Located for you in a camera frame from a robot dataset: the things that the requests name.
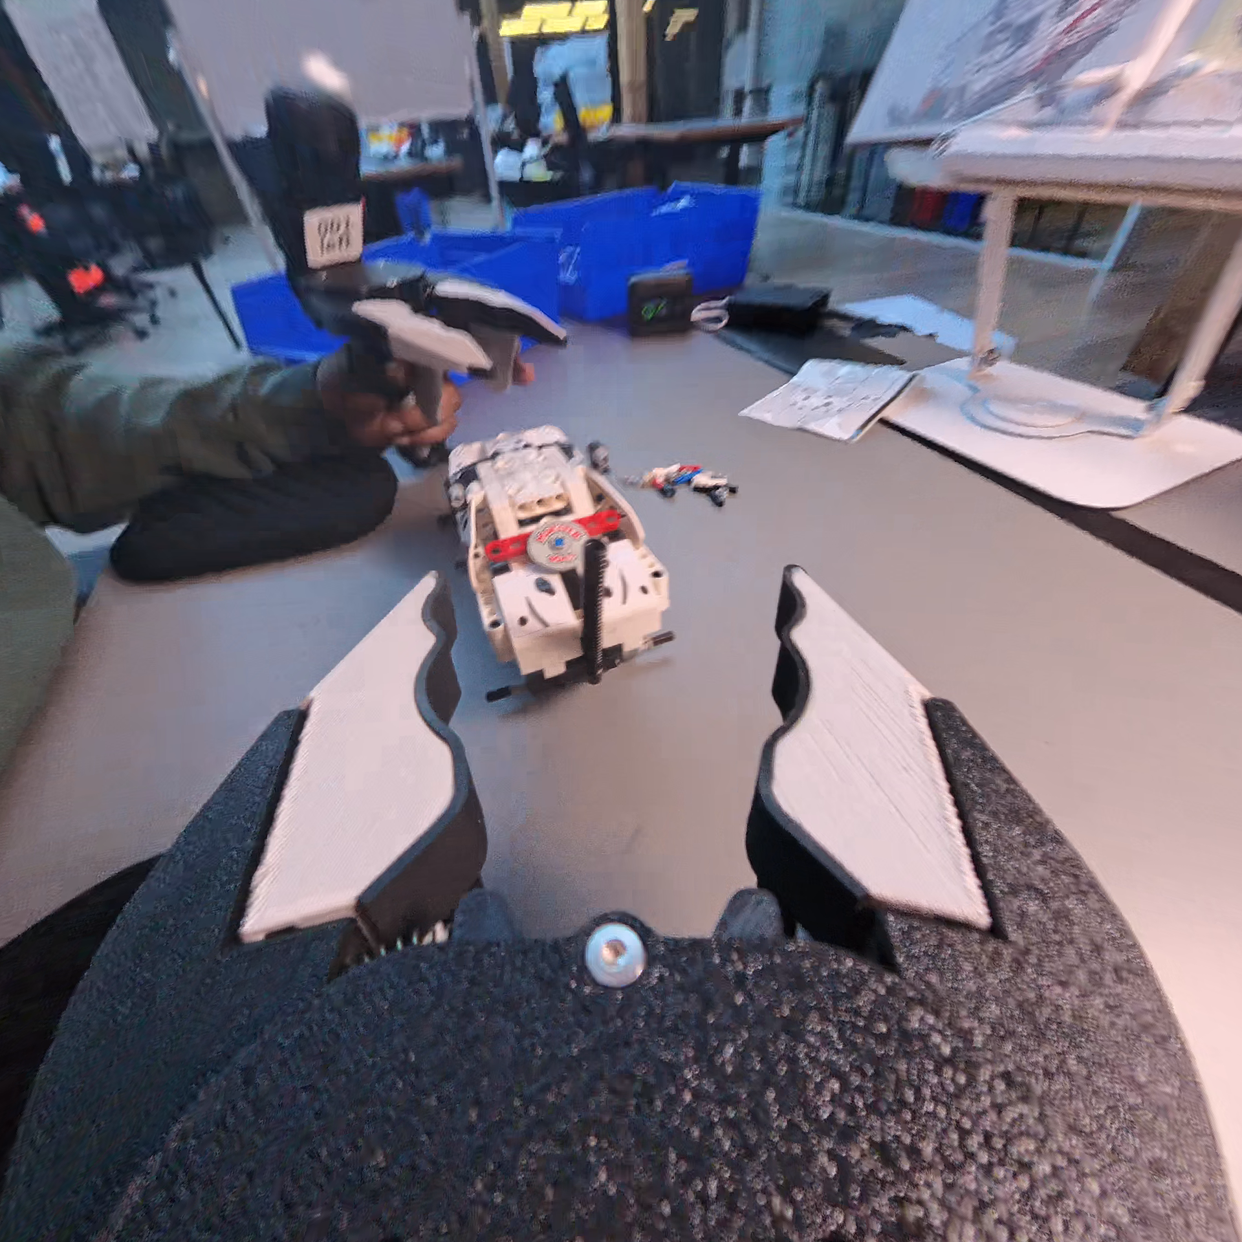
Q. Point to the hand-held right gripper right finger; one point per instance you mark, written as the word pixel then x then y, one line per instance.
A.
pixel 873 777

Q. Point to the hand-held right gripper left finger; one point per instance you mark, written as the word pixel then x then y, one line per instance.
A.
pixel 357 777

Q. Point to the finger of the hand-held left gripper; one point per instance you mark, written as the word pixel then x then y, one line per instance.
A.
pixel 428 340
pixel 503 310

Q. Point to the white lego monster truck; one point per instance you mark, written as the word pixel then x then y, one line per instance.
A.
pixel 514 604

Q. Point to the cluster of small lego pieces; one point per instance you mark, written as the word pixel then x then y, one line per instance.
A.
pixel 678 481

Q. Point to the lego instruction booklet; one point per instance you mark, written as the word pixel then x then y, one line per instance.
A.
pixel 990 59

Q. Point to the person's left hand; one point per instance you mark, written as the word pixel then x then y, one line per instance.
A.
pixel 378 416

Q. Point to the blue plastic bin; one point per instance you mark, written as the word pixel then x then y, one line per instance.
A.
pixel 503 266
pixel 272 322
pixel 628 243

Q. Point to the black box green mark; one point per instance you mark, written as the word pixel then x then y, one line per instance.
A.
pixel 661 304

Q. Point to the black office chair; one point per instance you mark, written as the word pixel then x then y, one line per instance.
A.
pixel 86 281

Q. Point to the black power adapter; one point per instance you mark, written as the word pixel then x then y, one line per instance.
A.
pixel 777 310

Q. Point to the white sticker sheet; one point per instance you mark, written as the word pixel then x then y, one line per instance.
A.
pixel 834 399

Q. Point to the white paper sheet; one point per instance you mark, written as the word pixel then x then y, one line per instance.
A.
pixel 922 322

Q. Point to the wooden post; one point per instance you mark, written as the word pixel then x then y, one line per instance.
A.
pixel 1162 292

